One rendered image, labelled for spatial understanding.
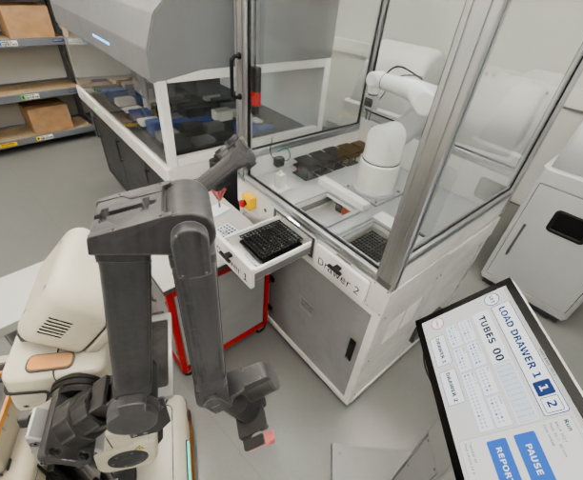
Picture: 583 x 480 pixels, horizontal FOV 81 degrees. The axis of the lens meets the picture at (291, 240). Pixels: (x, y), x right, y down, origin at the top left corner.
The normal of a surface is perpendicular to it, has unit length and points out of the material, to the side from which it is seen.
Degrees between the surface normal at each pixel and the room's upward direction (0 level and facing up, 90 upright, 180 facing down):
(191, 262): 90
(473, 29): 90
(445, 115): 90
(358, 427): 0
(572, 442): 50
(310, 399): 0
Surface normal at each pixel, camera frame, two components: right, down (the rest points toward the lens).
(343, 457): 0.04, -0.78
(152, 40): 0.64, 0.52
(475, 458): -0.71, -0.59
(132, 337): 0.33, 0.61
